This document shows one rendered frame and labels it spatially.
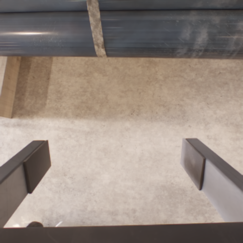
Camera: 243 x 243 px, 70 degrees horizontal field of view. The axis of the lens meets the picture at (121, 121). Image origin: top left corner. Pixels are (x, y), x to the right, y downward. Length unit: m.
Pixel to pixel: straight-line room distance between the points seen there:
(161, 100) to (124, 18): 0.48
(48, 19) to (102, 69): 0.44
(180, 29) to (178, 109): 0.45
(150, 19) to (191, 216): 0.85
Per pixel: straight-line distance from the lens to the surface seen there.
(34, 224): 1.00
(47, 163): 0.17
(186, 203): 0.97
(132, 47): 0.62
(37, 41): 0.70
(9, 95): 1.15
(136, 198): 0.94
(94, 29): 0.61
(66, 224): 0.96
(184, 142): 0.16
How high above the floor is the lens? 0.91
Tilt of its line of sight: 80 degrees down
